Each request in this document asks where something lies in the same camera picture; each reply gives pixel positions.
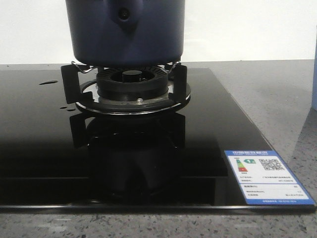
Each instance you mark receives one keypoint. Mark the light blue ribbed cup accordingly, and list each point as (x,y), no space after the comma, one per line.
(314,92)

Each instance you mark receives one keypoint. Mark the black pot support grate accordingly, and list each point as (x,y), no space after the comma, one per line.
(86,96)

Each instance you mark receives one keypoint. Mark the dark blue pot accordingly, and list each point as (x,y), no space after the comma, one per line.
(126,33)

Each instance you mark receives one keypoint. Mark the black round gas burner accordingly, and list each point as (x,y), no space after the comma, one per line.
(129,84)

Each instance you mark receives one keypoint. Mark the black glass gas stove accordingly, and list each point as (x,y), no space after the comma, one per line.
(54,158)

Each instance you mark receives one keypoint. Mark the blue white energy label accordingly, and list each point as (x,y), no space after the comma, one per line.
(265,179)

